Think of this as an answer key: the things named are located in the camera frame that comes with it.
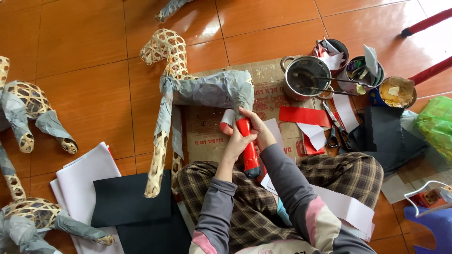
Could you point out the small red paper piece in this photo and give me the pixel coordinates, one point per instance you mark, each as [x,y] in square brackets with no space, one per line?
[310,150]

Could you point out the stack of white paper sheets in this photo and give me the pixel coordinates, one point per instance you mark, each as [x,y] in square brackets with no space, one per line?
[83,169]

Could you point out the red paper strip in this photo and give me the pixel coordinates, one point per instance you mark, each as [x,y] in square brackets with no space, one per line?
[305,116]

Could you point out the bamboo horse frame red leg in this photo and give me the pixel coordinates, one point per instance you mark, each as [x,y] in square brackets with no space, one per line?
[208,90]

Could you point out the long white zigzag paper strips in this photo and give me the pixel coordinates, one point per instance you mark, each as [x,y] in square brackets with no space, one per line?
[339,208]

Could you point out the blue plastic stool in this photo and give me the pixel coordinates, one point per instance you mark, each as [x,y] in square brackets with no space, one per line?
[432,229]

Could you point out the person's right fingers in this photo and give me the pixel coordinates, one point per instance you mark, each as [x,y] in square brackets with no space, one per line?
[251,119]

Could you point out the person's plaid trousers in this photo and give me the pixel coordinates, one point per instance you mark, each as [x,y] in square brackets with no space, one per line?
[254,215]

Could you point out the pile of black paper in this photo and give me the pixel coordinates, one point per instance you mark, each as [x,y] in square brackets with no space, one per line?
[385,141]

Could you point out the can with yellow glue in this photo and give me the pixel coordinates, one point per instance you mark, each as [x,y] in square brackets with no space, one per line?
[397,92]

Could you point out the black paper sheets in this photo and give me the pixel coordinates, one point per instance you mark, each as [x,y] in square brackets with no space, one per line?
[134,201]

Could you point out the brown cardboard sheet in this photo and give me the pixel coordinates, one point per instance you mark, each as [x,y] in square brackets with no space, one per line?
[208,130]

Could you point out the white zigzag paper piece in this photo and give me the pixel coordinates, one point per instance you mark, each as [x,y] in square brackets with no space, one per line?
[315,134]

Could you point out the green plastic bag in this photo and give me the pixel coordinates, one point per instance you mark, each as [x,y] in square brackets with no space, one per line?
[436,123]

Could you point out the bamboo horse frame grey paper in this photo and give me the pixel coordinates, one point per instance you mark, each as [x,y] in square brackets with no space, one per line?
[171,9]
[31,105]
[31,215]

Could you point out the thin glue brush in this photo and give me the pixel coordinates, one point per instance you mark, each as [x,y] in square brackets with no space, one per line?
[328,91]
[339,80]

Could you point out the tin can with coloured scraps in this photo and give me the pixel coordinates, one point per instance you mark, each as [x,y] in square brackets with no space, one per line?
[363,70]

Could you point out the orange power socket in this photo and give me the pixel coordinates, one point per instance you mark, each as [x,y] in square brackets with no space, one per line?
[429,198]

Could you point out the white zigzag paper strip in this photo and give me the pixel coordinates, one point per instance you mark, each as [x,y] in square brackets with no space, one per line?
[345,111]

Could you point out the person's left hand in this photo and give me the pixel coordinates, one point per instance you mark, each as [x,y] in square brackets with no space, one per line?
[235,143]

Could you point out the tin can with paper scraps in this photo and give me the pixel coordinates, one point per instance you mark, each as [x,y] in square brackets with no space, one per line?
[332,56]

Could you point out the red stool leg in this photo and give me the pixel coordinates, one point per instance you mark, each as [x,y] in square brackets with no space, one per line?
[427,23]
[432,72]

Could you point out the grey cardboard sheet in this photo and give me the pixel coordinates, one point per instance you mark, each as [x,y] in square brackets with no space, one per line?
[402,183]

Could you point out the white paper sheet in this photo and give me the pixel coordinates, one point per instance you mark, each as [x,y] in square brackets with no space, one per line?
[275,130]

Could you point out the person's right hand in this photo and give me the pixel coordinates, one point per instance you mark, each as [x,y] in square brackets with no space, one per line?
[263,136]

